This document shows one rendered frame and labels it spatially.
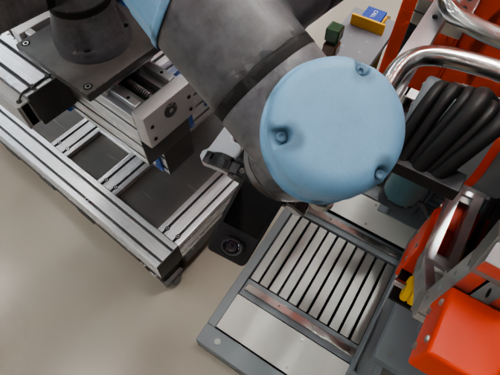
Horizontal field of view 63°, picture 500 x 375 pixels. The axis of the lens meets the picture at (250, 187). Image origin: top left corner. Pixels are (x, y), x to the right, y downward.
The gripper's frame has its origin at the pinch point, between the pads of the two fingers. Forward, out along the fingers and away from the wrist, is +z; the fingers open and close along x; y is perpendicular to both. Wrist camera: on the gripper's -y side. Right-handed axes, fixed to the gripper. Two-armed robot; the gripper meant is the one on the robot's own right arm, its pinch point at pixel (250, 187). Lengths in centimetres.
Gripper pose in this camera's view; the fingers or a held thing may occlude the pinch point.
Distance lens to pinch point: 55.2
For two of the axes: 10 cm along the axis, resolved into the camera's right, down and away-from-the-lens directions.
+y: 4.7, -8.8, 0.8
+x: -8.7, -4.8, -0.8
